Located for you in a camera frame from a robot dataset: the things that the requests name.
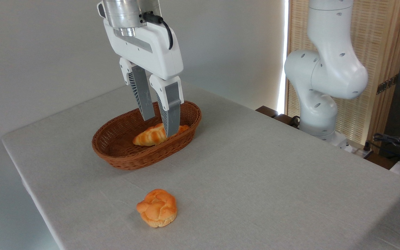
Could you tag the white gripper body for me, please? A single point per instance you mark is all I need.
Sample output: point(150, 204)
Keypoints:
point(158, 52)

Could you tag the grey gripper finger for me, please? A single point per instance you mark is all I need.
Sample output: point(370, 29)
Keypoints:
point(143, 97)
point(173, 114)

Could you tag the long braided bread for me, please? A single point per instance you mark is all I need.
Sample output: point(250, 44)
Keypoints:
point(149, 137)

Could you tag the round knotted bread roll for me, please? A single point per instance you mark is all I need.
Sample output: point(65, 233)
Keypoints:
point(158, 208)

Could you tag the brown wicker basket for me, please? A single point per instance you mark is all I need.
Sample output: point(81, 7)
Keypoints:
point(116, 146)

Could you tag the dark wooden furniture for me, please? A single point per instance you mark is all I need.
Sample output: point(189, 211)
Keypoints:
point(267, 111)

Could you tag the grey tablecloth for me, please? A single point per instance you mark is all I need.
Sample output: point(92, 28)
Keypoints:
point(255, 180)

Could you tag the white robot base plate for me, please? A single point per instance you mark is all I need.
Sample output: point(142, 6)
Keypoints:
point(339, 140)

